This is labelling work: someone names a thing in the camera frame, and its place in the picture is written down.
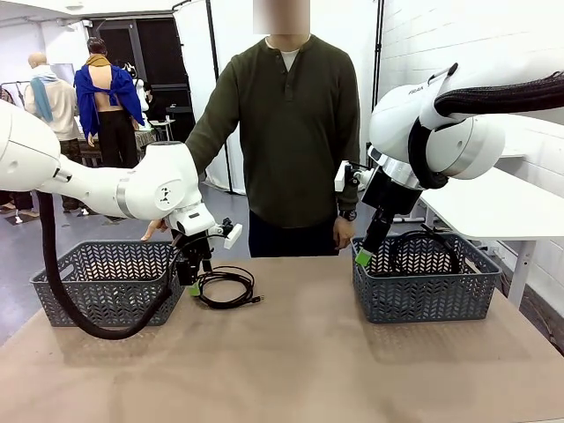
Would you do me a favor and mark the black backdrop boom pole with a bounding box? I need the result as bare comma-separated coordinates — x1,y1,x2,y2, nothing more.
171,0,234,194

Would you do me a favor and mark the black USB cable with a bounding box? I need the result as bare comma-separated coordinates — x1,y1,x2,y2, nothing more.
193,265,265,309

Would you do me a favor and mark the white display screen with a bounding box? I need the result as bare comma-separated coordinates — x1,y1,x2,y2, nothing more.
50,63,76,85

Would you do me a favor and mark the person's right hand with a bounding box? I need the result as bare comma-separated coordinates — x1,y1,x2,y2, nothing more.
140,218,171,242

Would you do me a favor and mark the white backdrop panel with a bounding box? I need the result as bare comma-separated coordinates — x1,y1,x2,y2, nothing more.
173,0,384,195

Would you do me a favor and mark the table with patterned cloth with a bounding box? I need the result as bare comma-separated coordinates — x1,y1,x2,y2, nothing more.
78,127,178,171

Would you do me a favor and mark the small white table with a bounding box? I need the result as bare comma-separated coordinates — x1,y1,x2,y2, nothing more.
500,147,530,175

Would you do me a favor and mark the black light stand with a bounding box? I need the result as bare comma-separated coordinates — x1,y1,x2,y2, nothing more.
371,0,386,107

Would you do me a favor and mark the white humanoid figure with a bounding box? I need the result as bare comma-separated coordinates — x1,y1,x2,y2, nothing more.
122,61,153,131

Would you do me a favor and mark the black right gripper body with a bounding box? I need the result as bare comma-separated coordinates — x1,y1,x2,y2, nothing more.
360,168,422,213

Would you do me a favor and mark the black thick cable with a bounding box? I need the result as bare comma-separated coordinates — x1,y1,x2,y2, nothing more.
373,231,459,278

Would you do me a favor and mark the mannequin in blue shirt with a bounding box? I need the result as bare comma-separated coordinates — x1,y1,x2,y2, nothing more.
73,37,146,169

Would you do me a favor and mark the black framed glass door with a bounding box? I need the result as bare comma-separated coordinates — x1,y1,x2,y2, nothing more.
85,17,202,146

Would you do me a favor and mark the person's left forearm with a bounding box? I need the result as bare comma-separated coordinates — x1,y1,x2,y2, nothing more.
337,180,361,212

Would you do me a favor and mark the grey plastic lattice basket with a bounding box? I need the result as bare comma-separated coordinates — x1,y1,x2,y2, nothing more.
351,233,503,325
29,240,186,328

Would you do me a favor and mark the person in green henley shirt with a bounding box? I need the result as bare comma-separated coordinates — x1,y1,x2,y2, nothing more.
184,0,362,259

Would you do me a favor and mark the mannequin in beige hoodie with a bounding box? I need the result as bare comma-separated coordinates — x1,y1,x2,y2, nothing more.
24,52,92,217

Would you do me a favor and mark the person's right forearm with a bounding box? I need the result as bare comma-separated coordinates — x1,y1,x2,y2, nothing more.
184,105,234,177

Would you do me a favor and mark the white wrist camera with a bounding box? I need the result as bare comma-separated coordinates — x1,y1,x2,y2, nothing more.
333,160,367,193
215,216,243,251

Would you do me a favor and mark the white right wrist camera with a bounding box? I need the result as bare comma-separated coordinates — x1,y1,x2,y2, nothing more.
333,160,367,193

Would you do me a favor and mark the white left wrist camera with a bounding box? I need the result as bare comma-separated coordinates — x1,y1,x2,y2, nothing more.
215,216,243,251

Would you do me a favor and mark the black braided right arm hose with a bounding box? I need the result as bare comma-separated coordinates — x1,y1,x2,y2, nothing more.
407,70,564,189

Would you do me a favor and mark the person's left hand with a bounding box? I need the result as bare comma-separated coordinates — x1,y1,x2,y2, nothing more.
332,218,356,250

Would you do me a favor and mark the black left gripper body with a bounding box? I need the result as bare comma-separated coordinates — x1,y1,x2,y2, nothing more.
173,236,213,262

